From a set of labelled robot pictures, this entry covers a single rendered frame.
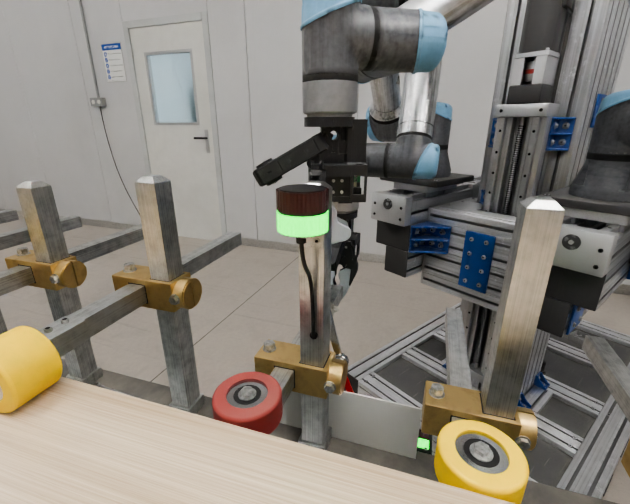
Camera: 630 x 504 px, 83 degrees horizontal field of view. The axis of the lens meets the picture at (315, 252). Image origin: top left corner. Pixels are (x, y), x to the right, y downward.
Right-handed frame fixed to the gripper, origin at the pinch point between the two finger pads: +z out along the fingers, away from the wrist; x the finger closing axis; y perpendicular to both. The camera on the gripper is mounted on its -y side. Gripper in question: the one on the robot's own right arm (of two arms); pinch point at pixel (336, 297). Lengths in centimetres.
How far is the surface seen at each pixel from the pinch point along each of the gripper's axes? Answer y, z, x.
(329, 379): -30.6, -3.1, -6.9
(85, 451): -53, -8, 11
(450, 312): -2.3, -1.6, -24.3
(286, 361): -30.4, -4.5, -0.2
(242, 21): 241, -119, 148
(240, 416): -45.0, -8.2, -1.1
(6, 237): -19, -13, 73
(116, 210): 248, 60, 335
